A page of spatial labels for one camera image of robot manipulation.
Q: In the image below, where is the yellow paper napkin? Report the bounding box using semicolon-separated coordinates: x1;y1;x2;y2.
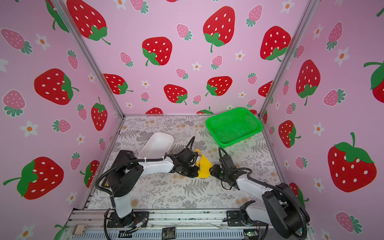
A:
196;150;213;179

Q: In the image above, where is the white rectangular tray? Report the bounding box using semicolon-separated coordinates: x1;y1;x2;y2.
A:
139;132;174;159

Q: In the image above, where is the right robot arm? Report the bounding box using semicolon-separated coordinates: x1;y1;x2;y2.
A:
209;158;310;240

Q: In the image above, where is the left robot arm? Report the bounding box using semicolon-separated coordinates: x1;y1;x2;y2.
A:
106;148;202;219

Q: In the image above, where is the green plastic basket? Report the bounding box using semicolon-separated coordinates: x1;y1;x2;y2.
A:
206;108;264;148

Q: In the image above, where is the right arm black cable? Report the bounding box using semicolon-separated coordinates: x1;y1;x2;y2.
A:
217;146;308;240

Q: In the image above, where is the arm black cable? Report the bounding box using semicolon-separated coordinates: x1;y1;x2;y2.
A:
217;146;308;240
95;135;196;208

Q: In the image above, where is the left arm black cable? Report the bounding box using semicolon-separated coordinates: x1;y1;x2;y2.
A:
95;135;196;208

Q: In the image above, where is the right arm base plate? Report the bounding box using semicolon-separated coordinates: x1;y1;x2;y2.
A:
222;210;269;227

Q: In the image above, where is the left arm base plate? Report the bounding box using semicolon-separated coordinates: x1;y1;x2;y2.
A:
107;211;150;228

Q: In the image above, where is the aluminium frame rail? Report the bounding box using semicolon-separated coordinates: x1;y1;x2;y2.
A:
55;208;282;240

